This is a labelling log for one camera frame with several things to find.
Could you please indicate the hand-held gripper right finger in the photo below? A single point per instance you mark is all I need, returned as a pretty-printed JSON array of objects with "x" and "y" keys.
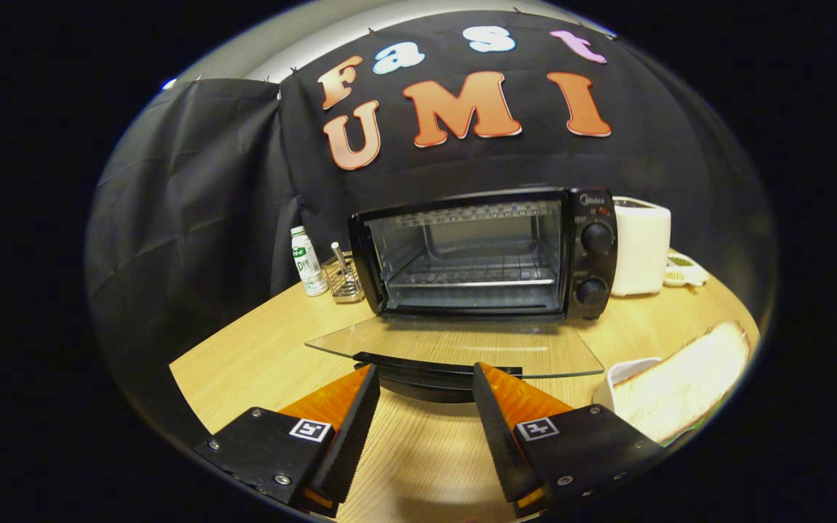
[{"x": 495, "y": 428}]

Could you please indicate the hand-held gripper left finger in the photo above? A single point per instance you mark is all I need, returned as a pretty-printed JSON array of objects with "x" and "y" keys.
[{"x": 353, "y": 428}]

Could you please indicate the black toaster oven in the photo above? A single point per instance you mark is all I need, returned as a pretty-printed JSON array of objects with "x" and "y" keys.
[{"x": 596, "y": 265}]

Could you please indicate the toast sandwich with lettuce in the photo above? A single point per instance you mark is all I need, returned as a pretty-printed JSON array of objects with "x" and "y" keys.
[{"x": 687, "y": 378}]

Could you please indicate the white toaster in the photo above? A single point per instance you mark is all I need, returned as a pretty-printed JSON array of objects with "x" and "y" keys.
[{"x": 640, "y": 247}]

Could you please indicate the white bottle green label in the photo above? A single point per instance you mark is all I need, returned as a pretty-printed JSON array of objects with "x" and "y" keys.
[{"x": 309, "y": 265}]

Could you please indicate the silver utensil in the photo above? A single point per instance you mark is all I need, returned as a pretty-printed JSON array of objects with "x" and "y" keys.
[{"x": 337, "y": 253}]

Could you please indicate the white divided bean dish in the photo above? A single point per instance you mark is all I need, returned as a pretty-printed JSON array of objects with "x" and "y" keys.
[{"x": 687, "y": 272}]

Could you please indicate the black backdrop cloth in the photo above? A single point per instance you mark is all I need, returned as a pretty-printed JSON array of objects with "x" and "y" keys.
[{"x": 208, "y": 218}]

